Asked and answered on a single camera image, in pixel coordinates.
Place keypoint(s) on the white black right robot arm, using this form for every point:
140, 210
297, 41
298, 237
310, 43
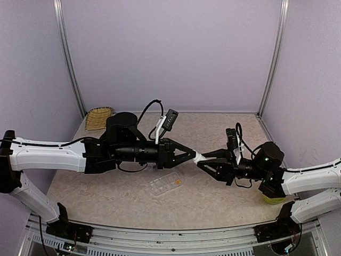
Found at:
276, 181

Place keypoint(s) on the green plastic bowl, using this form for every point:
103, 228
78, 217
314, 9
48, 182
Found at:
273, 201

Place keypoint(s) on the clear plastic pill organizer box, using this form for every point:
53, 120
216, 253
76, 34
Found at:
164, 184

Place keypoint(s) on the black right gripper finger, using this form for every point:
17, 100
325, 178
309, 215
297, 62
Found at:
216, 168
220, 153

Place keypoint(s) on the aluminium right corner post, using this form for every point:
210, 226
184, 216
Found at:
275, 57

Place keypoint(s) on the white pill bottle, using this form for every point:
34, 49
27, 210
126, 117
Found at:
198, 157

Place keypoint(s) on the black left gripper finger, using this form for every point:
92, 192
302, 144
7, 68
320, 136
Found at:
180, 159
179, 149

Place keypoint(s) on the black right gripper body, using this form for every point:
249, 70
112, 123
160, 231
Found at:
233, 163

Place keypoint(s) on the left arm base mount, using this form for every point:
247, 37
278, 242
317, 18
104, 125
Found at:
63, 228

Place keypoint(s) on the aluminium front frame rail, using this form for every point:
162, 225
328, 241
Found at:
109, 240

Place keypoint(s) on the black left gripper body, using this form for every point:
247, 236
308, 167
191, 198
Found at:
163, 157

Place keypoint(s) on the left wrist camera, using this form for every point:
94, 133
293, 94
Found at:
166, 123

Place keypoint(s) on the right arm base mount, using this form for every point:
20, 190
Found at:
282, 227

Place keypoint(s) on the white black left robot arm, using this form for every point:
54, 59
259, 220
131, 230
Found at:
121, 142

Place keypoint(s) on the aluminium corner post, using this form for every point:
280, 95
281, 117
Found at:
67, 56
275, 57

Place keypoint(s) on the woven bamboo tray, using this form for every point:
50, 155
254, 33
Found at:
96, 118

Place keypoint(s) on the aluminium left corner post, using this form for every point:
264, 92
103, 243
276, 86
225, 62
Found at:
67, 56

